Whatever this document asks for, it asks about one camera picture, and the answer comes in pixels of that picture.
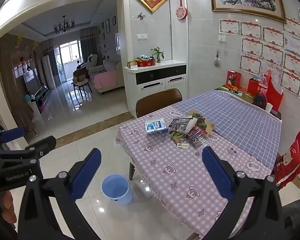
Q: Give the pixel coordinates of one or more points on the red gift bag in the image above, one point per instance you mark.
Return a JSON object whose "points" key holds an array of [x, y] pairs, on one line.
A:
{"points": [[275, 97]]}

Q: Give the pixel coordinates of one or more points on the black chandelier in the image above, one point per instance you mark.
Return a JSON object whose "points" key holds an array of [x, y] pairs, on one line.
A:
{"points": [[64, 26]]}

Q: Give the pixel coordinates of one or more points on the white round wall hanger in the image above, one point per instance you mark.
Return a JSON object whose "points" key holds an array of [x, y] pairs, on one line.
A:
{"points": [[217, 61]]}

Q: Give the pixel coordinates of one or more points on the wooden dining table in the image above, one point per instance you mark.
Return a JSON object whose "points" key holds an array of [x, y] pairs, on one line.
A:
{"points": [[132, 171]]}

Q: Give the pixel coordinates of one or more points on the red round tin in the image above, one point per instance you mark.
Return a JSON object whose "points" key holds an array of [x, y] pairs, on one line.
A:
{"points": [[145, 63]]}

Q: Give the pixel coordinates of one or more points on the clear red snack packet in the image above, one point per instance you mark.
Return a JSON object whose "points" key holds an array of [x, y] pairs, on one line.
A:
{"points": [[197, 137]]}

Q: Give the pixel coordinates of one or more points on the potted green plant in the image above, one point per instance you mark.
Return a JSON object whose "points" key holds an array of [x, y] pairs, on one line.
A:
{"points": [[158, 53]]}

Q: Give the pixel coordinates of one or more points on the small yellow label card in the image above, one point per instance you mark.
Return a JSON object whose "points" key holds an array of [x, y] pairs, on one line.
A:
{"points": [[183, 145]]}

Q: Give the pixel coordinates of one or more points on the pink checked tablecloth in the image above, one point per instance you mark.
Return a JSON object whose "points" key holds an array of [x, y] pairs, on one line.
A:
{"points": [[165, 170]]}

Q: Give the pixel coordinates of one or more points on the white paper cup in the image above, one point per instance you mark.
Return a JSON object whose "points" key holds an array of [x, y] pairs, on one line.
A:
{"points": [[268, 107]]}

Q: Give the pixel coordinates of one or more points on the wooden armchair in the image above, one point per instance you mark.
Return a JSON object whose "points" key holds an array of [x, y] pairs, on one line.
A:
{"points": [[80, 76]]}

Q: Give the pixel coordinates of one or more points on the white blue carton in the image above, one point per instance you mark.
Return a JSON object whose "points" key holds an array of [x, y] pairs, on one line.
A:
{"points": [[155, 126]]}

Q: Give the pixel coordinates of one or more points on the cola bottle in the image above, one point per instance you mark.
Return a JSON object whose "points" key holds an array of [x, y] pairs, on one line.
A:
{"points": [[262, 90]]}

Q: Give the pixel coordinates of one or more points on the white sideboard cabinet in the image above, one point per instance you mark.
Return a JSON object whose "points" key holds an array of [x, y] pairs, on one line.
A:
{"points": [[152, 90]]}

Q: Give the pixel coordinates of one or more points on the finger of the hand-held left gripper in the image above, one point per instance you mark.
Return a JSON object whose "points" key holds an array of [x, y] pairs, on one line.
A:
{"points": [[43, 145], [12, 133]]}

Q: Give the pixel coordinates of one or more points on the wall of framed certificates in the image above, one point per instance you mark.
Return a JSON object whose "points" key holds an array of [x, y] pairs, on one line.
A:
{"points": [[272, 37]]}

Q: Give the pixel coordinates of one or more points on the red round hanging ornament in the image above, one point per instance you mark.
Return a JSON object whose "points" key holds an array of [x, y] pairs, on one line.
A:
{"points": [[181, 12]]}

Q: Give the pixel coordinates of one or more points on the red canister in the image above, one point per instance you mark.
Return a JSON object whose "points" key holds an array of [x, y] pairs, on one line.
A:
{"points": [[252, 86]]}

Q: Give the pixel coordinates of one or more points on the small yellow box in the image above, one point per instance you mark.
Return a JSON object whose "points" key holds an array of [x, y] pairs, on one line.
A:
{"points": [[130, 64]]}

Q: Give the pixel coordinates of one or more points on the red box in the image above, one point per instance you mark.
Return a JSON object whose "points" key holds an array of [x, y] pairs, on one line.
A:
{"points": [[233, 78]]}

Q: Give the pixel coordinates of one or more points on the butterfly wall decal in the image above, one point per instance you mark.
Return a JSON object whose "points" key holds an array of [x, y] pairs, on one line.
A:
{"points": [[141, 16]]}

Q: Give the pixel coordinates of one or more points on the brown dining chair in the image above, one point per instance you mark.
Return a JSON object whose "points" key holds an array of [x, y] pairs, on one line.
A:
{"points": [[157, 100]]}

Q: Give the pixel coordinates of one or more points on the black snack packet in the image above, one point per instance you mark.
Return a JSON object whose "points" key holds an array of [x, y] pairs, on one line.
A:
{"points": [[181, 125]]}

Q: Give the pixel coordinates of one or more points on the white standing air conditioner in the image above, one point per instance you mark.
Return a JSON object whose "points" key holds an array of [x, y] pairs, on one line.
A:
{"points": [[48, 71]]}

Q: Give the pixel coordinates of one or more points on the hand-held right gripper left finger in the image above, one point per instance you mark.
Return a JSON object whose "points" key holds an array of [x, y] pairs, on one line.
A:
{"points": [[86, 175]]}

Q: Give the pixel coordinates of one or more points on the white light switch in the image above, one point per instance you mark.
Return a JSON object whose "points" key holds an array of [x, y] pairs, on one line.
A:
{"points": [[142, 36]]}

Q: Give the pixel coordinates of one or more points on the white wall socket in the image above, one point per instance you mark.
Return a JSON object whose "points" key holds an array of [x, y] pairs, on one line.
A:
{"points": [[222, 38]]}

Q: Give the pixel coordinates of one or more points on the blue plastic bucket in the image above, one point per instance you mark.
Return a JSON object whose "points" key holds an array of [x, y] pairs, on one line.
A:
{"points": [[115, 187]]}

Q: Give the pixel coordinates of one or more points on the green wrapper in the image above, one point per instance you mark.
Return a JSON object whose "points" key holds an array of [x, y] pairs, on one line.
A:
{"points": [[176, 135]]}

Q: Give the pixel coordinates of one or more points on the blue checked tablecloth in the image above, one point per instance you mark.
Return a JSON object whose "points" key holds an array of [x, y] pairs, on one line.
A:
{"points": [[240, 125]]}

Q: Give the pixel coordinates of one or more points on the grey curtain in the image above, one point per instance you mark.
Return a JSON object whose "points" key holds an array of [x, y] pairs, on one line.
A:
{"points": [[88, 42]]}

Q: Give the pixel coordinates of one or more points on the television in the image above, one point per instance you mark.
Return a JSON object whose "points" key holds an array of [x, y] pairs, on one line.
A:
{"points": [[32, 80]]}

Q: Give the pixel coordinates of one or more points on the sofa with pink blanket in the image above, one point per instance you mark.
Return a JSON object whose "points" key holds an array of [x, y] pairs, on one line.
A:
{"points": [[107, 75]]}

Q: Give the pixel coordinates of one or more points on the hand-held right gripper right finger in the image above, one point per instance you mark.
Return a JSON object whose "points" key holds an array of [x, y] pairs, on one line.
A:
{"points": [[217, 177]]}

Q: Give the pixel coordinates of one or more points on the white plush toy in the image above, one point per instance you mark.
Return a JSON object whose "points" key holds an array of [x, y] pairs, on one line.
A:
{"points": [[92, 60]]}

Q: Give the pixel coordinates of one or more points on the red kraft snack bag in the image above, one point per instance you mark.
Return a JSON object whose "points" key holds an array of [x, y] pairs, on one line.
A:
{"points": [[202, 123]]}

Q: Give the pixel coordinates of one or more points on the person's left hand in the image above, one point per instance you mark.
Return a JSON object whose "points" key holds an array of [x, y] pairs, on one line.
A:
{"points": [[8, 205]]}

